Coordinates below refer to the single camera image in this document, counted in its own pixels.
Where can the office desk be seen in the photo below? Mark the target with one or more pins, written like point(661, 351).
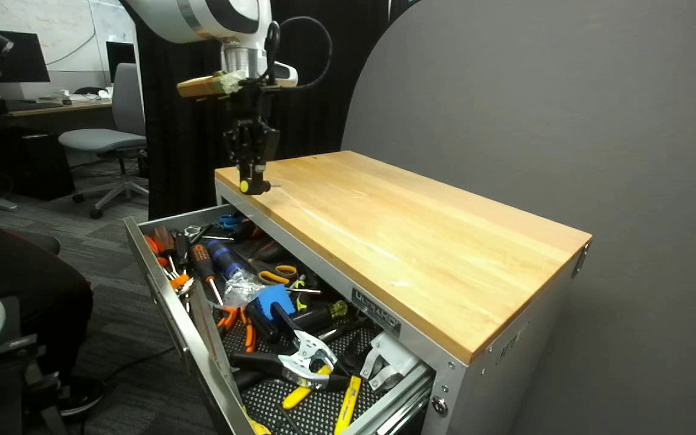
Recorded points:
point(35, 112)

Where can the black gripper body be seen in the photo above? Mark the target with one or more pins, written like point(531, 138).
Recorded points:
point(255, 109)

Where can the grey office chair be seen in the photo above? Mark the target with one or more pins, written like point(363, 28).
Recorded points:
point(103, 138)

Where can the blue plastic object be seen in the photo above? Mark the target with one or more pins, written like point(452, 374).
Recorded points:
point(271, 302)

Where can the grey partition panel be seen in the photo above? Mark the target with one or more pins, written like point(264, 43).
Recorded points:
point(604, 121)

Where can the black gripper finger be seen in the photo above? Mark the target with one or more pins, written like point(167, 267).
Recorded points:
point(267, 148)
point(241, 146)

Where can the black curtain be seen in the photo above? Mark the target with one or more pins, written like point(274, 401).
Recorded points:
point(180, 146)

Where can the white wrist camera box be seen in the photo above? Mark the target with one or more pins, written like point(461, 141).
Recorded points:
point(287, 76)

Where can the clear plastic bag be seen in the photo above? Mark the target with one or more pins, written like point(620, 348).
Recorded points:
point(242, 289)

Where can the grey metal tool drawer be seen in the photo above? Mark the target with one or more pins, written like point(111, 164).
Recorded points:
point(194, 330)

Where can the small yellow black screwdriver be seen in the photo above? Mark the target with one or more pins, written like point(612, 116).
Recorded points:
point(301, 302)

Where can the black under desk cabinet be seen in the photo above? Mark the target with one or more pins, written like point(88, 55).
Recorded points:
point(41, 164)

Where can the wood topped grey tool cabinet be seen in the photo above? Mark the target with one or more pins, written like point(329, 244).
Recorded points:
point(412, 232)

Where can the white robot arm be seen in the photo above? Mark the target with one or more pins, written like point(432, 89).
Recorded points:
point(169, 14)

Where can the black computer monitor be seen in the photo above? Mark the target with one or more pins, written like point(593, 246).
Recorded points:
point(18, 60)

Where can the grey white clamp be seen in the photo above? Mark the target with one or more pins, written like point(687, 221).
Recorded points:
point(388, 364)

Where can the black mesh drawer liner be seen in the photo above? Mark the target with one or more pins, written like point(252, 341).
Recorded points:
point(301, 419)

